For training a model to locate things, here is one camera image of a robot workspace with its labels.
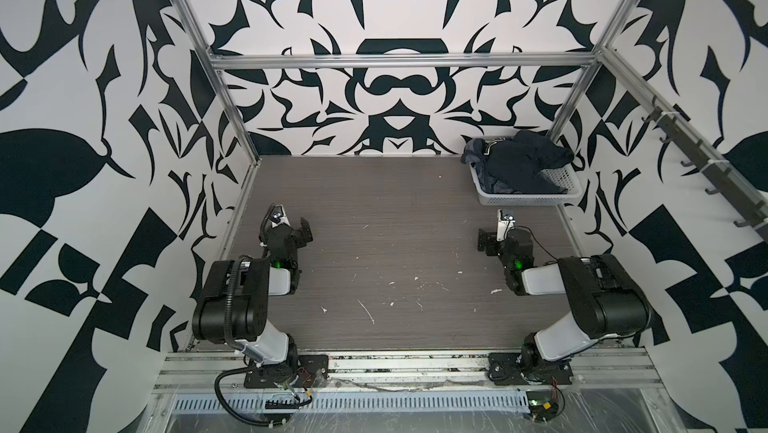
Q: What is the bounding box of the navy tank top red trim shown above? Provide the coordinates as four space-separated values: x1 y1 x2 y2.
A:
484 131 575 195

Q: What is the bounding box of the aluminium frame crossbar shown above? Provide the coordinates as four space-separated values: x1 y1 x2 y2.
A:
209 52 596 71

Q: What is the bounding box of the small green circuit board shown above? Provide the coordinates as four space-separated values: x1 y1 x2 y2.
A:
525 388 565 424

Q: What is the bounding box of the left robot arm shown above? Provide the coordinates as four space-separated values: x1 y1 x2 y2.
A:
192 218 313 366

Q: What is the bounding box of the blue-grey tank top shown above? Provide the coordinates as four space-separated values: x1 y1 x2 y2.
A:
460 138 495 193

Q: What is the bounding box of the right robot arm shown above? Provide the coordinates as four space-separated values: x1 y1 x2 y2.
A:
477 227 653 385

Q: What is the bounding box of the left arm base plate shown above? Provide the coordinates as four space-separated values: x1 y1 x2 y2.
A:
244 355 329 389

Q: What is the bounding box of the white slotted cable duct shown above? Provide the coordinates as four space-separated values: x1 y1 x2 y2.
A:
170 389 532 415

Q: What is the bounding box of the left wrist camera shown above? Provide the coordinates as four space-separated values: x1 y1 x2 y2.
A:
264 204 290 229

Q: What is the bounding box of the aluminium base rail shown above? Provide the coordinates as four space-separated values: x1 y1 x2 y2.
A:
151 348 663 393

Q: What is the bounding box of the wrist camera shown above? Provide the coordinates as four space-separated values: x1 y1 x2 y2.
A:
264 204 290 229
496 209 515 242

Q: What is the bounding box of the white plastic laundry basket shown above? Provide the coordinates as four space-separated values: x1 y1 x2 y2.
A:
467 133 582 207

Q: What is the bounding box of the wall hook rail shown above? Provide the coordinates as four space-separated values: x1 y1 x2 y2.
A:
643 95 767 243

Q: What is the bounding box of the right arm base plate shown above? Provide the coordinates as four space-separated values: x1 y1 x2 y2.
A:
487 352 573 386

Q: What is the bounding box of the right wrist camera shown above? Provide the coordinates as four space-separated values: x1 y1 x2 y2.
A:
496 209 515 242

